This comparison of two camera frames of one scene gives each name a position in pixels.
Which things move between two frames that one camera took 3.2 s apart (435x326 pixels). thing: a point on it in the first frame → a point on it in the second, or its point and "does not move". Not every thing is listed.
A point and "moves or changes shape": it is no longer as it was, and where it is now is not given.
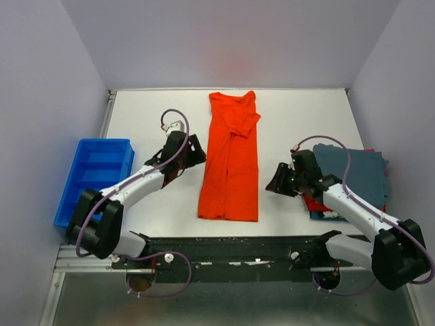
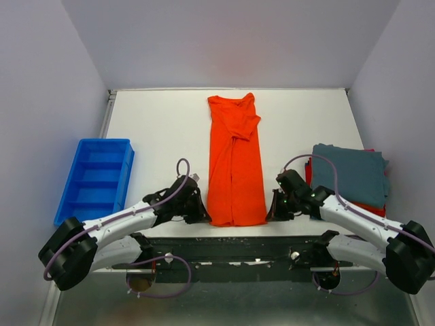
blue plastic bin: x=98 y=164 does not move
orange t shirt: x=229 y=189 moves or changes shape
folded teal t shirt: x=368 y=176 does not move
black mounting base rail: x=239 y=259 does not move
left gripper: x=196 y=155 → x=201 y=214
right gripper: x=277 y=183 → x=275 y=214
